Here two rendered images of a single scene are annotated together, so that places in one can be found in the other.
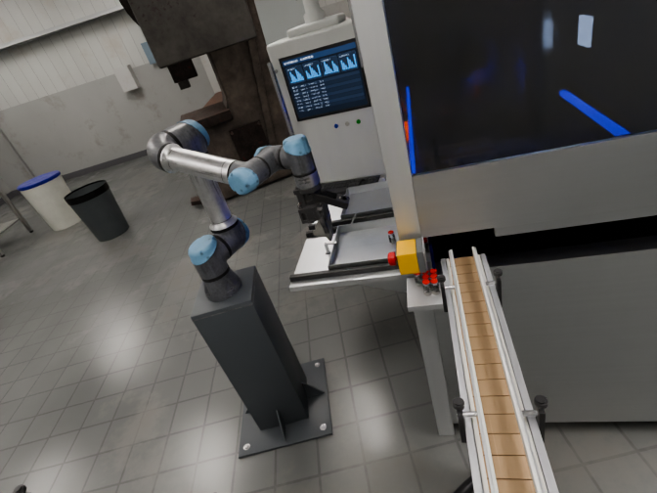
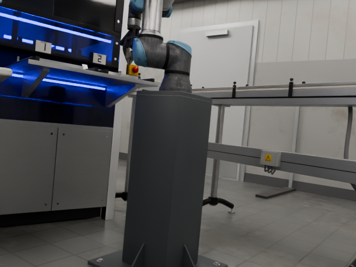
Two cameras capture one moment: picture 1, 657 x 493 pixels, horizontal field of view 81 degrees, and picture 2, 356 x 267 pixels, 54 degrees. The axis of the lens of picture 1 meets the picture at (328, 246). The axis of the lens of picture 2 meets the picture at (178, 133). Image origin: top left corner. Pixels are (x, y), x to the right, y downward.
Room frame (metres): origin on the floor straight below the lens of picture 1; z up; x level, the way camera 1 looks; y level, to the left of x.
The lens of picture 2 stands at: (2.66, 1.34, 0.64)
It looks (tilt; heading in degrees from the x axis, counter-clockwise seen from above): 1 degrees down; 213
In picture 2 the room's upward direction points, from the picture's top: 5 degrees clockwise
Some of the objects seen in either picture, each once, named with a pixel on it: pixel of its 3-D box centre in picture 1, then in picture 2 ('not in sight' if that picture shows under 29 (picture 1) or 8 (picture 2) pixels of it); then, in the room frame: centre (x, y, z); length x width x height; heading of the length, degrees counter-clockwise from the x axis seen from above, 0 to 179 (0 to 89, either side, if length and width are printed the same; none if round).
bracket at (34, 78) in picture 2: not in sight; (34, 83); (1.58, -0.24, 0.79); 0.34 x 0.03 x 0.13; 72
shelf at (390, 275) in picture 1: (365, 226); (81, 77); (1.34, -0.17, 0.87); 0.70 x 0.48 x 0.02; 162
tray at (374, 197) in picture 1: (382, 198); (46, 67); (1.48, -0.29, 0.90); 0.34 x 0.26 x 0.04; 72
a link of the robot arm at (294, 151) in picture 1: (298, 156); (135, 10); (1.14, 0.00, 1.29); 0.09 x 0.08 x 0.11; 51
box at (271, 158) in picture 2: not in sight; (270, 158); (0.50, 0.66, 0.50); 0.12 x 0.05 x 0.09; 72
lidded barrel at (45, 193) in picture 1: (54, 201); not in sight; (5.64, 3.52, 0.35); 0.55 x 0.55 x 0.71
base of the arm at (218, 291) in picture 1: (219, 280); (176, 83); (1.34, 0.46, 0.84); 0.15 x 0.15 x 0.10
